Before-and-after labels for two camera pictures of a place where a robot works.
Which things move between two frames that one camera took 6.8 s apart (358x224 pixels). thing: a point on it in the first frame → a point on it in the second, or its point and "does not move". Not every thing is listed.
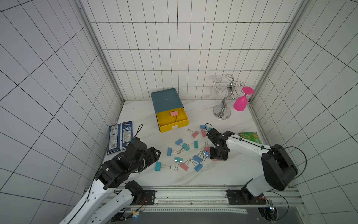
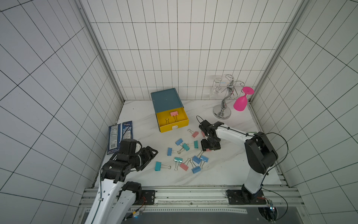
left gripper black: (152, 157) does not move
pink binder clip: (174, 113) does not move
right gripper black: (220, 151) → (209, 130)
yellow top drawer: (168, 123) does not move
